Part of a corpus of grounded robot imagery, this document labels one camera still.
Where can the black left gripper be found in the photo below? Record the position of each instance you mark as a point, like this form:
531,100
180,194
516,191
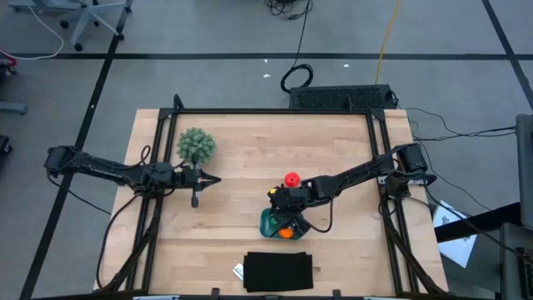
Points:
195,179

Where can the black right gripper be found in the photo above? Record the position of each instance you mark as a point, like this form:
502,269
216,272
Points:
289,202

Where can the orange toy ball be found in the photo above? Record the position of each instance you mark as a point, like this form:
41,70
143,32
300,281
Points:
285,233

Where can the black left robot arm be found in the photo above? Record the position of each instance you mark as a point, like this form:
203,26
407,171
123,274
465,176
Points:
104,168

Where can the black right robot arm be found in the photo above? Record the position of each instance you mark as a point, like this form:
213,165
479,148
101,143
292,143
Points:
354,173

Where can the teal plastic bin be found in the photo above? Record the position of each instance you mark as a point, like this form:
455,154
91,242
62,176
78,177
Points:
265,227

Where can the green spiky plant ball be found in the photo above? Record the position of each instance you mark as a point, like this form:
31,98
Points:
195,143

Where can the black folded cloth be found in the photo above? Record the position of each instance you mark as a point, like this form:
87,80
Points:
277,273

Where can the small white tag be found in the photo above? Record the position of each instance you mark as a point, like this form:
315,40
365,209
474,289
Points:
237,271

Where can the silver aluminium extrusion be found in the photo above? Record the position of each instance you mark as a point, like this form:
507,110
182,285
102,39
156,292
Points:
387,298

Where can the black perforated computer case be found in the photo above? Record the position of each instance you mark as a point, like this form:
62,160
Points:
339,98

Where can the white paper sheet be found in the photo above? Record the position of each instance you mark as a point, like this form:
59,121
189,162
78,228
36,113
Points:
458,250

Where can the black beam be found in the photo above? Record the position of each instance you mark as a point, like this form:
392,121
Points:
479,223

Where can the white office chair base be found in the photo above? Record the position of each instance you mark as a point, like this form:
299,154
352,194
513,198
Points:
85,16

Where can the black floor item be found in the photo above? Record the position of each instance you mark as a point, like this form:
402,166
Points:
4,146

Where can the grey furniture foot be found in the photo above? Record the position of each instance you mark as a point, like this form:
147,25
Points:
12,108

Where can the grey furniture panel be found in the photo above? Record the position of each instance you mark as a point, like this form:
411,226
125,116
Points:
514,258
525,166

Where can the red floor item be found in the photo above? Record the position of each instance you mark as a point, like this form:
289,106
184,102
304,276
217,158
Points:
9,61

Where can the black aluminium table frame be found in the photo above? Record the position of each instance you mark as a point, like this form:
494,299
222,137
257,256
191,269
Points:
270,111

